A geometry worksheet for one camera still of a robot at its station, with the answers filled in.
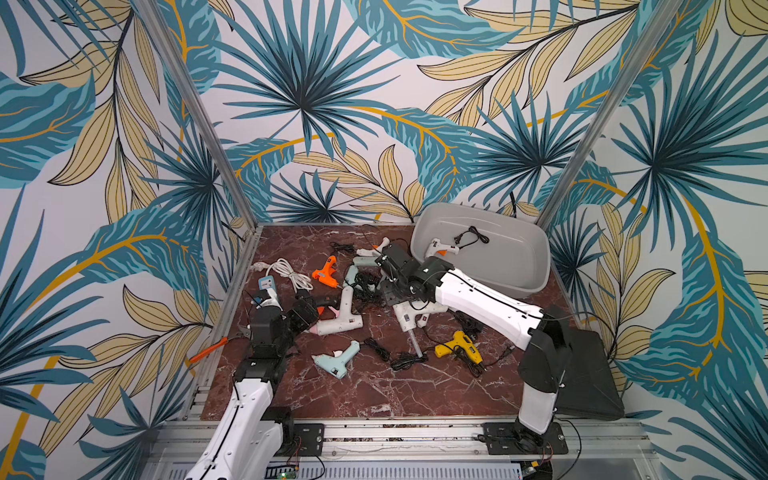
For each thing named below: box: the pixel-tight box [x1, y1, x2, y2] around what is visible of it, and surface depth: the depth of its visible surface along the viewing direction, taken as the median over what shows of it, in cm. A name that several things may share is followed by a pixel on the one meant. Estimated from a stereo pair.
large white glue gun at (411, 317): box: [393, 301, 448, 358], surface depth 79 cm
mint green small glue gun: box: [311, 340, 360, 379], surface depth 87 cm
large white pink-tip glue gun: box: [309, 286, 363, 336], surface depth 92 cm
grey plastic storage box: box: [410, 202, 552, 298], surface depth 117 cm
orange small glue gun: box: [312, 255, 339, 288], surface depth 105 cm
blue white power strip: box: [258, 275, 277, 291], surface depth 102 cm
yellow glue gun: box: [434, 330, 483, 364], surface depth 89 cm
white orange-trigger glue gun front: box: [425, 238, 460, 258], surface depth 112 cm
